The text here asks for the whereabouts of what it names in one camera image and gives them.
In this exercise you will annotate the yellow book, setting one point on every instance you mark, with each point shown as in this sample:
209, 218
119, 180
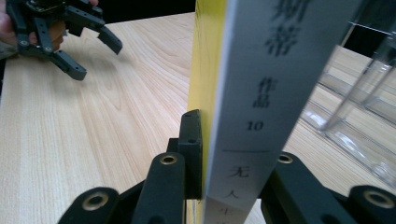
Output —
249, 77

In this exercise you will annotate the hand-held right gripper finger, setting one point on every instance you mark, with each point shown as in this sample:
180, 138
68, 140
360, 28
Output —
193, 161

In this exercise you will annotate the clear acrylic book rack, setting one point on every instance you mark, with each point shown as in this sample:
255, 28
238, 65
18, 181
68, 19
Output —
358, 133

